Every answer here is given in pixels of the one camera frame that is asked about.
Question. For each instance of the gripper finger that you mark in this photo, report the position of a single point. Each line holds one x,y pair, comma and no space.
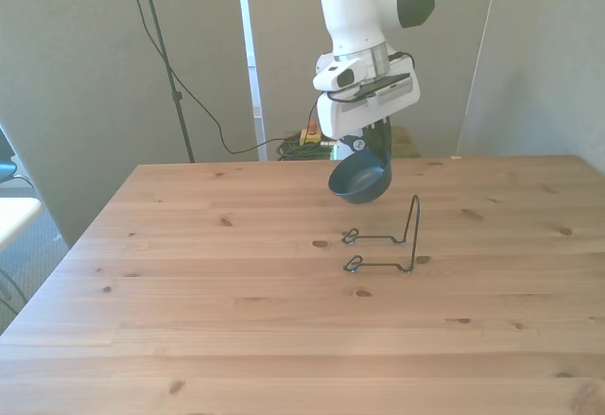
379,138
352,144

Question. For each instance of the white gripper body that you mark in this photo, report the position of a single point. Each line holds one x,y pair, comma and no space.
364,112

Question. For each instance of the dark blue bowl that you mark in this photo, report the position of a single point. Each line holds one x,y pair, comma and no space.
360,181

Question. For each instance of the yellow emergency stop button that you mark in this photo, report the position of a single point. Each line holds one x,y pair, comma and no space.
311,133

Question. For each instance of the white side table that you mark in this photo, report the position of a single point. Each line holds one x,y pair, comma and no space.
14,219

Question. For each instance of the blue office chair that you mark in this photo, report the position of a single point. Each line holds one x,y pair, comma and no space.
5,160

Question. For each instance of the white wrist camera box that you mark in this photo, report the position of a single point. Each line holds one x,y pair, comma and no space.
338,76

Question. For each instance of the white vertical partition post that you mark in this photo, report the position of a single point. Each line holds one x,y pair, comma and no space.
250,56

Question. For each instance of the black camera tripod stand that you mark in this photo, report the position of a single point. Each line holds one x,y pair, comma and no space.
163,56

